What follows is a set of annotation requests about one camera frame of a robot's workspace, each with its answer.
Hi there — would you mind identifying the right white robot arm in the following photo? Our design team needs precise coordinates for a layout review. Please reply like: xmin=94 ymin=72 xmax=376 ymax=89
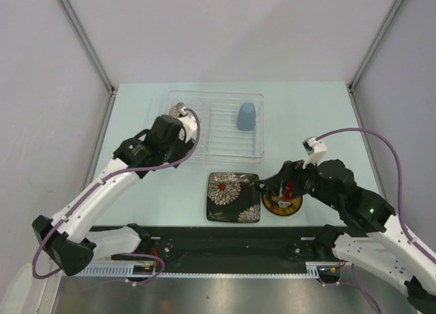
xmin=254 ymin=159 xmax=435 ymax=313

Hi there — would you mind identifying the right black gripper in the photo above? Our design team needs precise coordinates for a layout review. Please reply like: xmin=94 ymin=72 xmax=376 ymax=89
xmin=262 ymin=155 xmax=340 ymax=210

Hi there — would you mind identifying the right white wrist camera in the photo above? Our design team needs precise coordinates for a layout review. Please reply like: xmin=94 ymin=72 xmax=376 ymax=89
xmin=302 ymin=137 xmax=328 ymax=168

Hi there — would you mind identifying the white slotted cable duct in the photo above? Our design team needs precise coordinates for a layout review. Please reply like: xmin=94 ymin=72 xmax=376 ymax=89
xmin=75 ymin=262 xmax=320 ymax=279

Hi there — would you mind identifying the clear wire dish rack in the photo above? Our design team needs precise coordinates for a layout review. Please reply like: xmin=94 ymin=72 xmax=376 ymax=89
xmin=162 ymin=90 xmax=264 ymax=165

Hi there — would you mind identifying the yellow black saucer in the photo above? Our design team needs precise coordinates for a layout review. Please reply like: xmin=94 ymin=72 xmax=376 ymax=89
xmin=261 ymin=193 xmax=303 ymax=217

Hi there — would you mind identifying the left aluminium corner post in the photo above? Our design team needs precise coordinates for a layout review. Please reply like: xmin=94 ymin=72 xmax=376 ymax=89
xmin=49 ymin=0 xmax=116 ymax=94

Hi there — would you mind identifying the aluminium corner post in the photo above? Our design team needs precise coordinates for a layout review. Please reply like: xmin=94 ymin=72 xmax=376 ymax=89
xmin=49 ymin=0 xmax=116 ymax=94
xmin=347 ymin=0 xmax=407 ymax=93

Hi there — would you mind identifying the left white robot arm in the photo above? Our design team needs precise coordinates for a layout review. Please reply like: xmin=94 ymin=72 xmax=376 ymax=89
xmin=31 ymin=108 xmax=201 ymax=280

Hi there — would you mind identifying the light blue cup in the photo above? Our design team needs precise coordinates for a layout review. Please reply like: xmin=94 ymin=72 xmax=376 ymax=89
xmin=236 ymin=102 xmax=256 ymax=131

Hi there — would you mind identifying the beige patterned bowl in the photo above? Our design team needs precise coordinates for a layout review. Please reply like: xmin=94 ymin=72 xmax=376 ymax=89
xmin=168 ymin=102 xmax=187 ymax=119

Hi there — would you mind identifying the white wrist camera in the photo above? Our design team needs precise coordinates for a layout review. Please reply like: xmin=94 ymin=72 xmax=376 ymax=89
xmin=302 ymin=137 xmax=328 ymax=168
xmin=178 ymin=107 xmax=198 ymax=140

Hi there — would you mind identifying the red black mug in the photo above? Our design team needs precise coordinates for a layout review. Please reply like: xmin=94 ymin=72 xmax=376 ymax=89
xmin=253 ymin=179 xmax=300 ymax=200

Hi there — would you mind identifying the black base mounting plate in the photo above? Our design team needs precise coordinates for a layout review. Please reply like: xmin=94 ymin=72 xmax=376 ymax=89
xmin=67 ymin=225 xmax=399 ymax=283

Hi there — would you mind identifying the right aluminium corner post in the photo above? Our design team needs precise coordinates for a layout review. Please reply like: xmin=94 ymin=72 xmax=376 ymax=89
xmin=347 ymin=0 xmax=407 ymax=93

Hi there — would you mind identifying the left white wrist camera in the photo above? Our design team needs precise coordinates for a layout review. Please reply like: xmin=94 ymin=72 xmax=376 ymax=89
xmin=178 ymin=107 xmax=198 ymax=140

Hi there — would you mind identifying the black floral square plate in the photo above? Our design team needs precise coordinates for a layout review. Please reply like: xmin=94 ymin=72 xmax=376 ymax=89
xmin=206 ymin=172 xmax=261 ymax=223

